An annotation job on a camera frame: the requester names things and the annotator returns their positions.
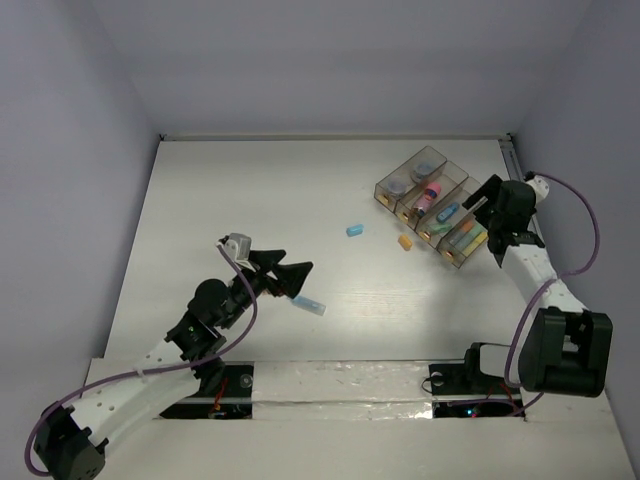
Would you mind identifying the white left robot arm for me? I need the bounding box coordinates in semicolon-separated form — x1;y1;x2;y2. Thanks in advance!
24;242;313;479

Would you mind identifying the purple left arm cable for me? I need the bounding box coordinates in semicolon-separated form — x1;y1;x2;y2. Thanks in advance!
23;247;259;475

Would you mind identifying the blue correction tape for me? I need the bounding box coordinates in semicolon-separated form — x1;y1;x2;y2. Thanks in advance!
436;202;460;224

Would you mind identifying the orange tip grey highlighter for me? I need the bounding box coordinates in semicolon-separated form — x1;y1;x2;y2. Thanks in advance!
449;230;466;246

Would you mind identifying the blue highlighter cap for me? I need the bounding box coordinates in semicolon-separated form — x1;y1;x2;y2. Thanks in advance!
346;224;364;237

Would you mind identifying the green capped highlighter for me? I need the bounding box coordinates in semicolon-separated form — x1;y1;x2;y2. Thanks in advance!
424;223;452;237

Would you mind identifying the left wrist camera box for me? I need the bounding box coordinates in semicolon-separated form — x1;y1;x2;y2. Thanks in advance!
218;233;252;268

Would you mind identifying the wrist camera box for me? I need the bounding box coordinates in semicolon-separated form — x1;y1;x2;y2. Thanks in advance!
218;233;252;268
523;172;550;204

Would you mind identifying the paper clip jar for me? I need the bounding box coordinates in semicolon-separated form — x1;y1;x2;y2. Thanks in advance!
387;179;407;197
411;162;434;183

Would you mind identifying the yellow-orange highlighter cap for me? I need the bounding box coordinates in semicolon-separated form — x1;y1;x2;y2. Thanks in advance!
398;235;413;251

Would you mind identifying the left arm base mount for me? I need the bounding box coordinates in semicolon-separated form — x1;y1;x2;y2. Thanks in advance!
159;362;254;420

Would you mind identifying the yellow highlighter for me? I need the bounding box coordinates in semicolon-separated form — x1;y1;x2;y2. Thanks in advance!
462;241;479;256

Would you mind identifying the yellow highlighter cap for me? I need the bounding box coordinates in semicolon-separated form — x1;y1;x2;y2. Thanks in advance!
474;232;488;244

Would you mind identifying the blue highlighter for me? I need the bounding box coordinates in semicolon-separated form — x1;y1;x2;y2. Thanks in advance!
291;295;326;316

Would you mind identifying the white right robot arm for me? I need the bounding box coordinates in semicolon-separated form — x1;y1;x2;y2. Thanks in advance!
464;172;613;398

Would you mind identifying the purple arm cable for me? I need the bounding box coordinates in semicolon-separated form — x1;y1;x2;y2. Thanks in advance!
23;247;259;475
502;172;600;416

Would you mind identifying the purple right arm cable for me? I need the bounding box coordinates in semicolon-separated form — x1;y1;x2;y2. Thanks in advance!
502;172;600;416

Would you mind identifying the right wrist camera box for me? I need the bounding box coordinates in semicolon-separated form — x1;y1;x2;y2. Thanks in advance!
523;172;550;204

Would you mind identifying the green highlighter cap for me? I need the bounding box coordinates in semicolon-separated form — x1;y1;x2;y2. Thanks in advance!
469;225;484;240

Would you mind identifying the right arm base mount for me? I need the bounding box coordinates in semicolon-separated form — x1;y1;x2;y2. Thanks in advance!
420;342;525;419

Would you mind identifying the pink cap glue bottle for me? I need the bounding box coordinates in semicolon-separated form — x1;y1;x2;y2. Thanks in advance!
412;182;441;213

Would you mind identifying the clear four-compartment organizer tray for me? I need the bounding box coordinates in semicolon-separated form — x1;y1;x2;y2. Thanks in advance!
374;146;488;268

